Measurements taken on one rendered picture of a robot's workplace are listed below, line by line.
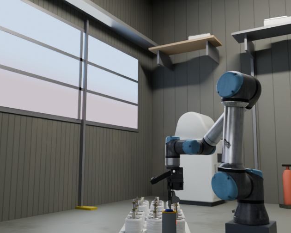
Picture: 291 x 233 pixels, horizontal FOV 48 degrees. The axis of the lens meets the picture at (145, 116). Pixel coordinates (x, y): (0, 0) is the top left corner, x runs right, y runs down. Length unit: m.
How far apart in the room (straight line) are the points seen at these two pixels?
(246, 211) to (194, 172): 2.89
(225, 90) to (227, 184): 0.38
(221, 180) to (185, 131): 3.12
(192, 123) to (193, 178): 0.73
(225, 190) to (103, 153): 3.19
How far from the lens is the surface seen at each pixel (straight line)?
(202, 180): 4.32
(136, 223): 1.84
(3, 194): 3.40
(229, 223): 1.50
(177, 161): 1.65
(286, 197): 4.47
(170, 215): 1.66
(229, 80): 1.39
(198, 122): 4.39
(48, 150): 3.72
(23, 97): 3.51
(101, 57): 4.55
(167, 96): 5.47
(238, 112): 1.40
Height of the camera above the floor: 0.56
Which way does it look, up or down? 8 degrees up
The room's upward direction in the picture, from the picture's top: straight up
